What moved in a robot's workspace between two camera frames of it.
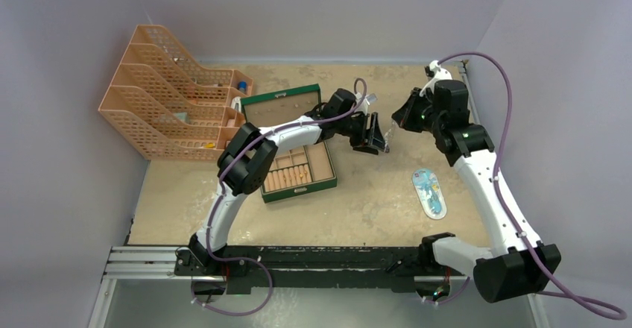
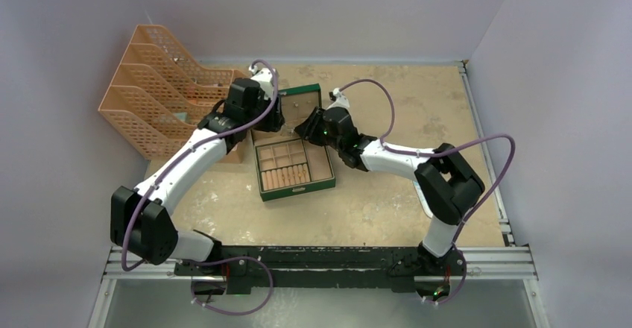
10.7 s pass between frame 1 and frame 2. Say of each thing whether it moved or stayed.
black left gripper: moved
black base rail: stayed
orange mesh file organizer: stayed
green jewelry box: stayed
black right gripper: moved
